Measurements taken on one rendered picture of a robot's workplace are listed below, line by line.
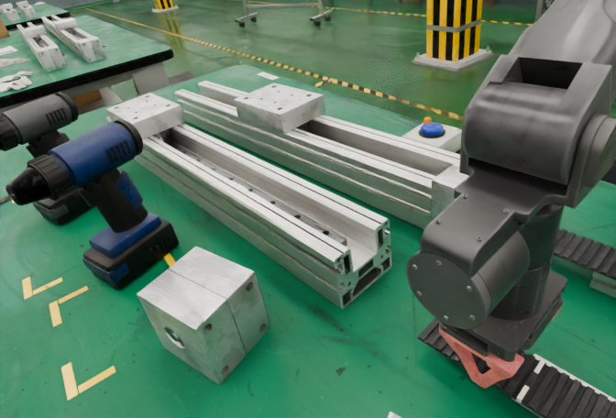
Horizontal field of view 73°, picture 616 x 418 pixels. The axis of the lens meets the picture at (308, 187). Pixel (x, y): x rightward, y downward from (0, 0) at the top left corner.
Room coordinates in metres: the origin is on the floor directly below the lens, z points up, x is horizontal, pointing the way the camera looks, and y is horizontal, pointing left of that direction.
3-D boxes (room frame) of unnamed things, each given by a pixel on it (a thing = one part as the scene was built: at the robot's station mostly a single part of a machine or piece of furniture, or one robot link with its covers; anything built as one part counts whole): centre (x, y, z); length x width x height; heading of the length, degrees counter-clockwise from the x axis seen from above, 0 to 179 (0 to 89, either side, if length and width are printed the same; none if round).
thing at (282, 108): (0.82, 0.03, 0.87); 0.16 x 0.11 x 0.07; 37
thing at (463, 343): (0.23, -0.14, 0.85); 0.07 x 0.07 x 0.09; 37
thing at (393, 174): (0.82, 0.03, 0.82); 0.80 x 0.10 x 0.09; 37
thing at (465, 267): (0.21, -0.12, 1.01); 0.12 x 0.09 x 0.12; 127
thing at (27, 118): (0.71, 0.48, 0.89); 0.20 x 0.08 x 0.22; 140
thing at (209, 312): (0.36, 0.13, 0.83); 0.11 x 0.10 x 0.10; 140
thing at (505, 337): (0.24, -0.15, 0.92); 0.10 x 0.07 x 0.07; 127
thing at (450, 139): (0.67, -0.23, 0.81); 0.10 x 0.08 x 0.06; 127
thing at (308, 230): (0.71, 0.18, 0.82); 0.80 x 0.10 x 0.09; 37
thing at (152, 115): (0.91, 0.33, 0.87); 0.16 x 0.11 x 0.07; 37
